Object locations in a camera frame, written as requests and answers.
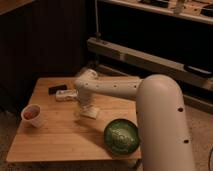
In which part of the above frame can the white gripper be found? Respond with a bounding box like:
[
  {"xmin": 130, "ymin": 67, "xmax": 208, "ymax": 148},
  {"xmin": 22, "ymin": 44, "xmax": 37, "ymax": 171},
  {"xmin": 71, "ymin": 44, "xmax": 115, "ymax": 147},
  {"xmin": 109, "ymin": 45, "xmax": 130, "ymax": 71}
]
[{"xmin": 74, "ymin": 89, "xmax": 93, "ymax": 120}]

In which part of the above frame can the white sponge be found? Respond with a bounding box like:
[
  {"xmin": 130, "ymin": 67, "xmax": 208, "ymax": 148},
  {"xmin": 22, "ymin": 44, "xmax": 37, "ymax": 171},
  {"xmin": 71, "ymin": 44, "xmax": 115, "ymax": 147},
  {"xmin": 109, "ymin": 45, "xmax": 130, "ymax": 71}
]
[{"xmin": 81, "ymin": 107, "xmax": 99, "ymax": 119}]

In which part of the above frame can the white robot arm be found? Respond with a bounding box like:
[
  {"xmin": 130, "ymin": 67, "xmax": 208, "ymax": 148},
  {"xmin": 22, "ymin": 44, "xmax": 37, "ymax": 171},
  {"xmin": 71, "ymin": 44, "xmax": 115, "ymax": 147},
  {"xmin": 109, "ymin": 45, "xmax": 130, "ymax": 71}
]
[{"xmin": 74, "ymin": 69, "xmax": 196, "ymax": 171}]

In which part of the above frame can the green ceramic bowl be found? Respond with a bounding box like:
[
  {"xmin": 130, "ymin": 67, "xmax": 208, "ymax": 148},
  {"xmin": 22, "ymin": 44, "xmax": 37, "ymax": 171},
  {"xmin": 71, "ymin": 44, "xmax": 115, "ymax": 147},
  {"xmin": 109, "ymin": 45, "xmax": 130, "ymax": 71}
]
[{"xmin": 104, "ymin": 118, "xmax": 140, "ymax": 156}]

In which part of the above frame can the white rectangular packet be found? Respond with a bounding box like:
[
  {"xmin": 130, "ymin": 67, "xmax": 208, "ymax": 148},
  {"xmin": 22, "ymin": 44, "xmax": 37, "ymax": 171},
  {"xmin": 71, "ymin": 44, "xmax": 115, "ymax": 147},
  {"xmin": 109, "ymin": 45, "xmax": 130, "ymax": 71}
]
[{"xmin": 55, "ymin": 90, "xmax": 78, "ymax": 102}]

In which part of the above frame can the black rectangular block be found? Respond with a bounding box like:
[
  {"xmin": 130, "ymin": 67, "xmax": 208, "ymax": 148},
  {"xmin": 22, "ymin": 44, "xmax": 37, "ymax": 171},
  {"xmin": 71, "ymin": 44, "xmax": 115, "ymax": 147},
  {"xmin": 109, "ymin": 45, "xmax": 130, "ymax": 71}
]
[{"xmin": 48, "ymin": 85, "xmax": 67, "ymax": 95}]

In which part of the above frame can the wooden folding table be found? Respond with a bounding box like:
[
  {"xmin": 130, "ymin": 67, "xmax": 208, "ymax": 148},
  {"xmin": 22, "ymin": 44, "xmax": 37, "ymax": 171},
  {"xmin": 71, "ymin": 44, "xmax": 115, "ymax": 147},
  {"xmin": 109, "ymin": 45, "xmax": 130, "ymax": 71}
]
[{"xmin": 7, "ymin": 77, "xmax": 136, "ymax": 162}]

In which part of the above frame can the white paper cup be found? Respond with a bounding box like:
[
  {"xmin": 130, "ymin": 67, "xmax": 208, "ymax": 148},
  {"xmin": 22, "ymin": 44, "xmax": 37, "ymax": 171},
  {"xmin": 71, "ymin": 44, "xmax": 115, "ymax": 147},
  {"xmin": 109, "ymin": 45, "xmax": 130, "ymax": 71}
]
[{"xmin": 21, "ymin": 104, "xmax": 44, "ymax": 128}]

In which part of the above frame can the orange item in cup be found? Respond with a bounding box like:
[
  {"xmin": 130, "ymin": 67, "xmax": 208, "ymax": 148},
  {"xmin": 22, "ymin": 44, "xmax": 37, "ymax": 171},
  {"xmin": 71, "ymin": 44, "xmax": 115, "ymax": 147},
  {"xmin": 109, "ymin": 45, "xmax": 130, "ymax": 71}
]
[{"xmin": 24, "ymin": 111, "xmax": 37, "ymax": 119}]

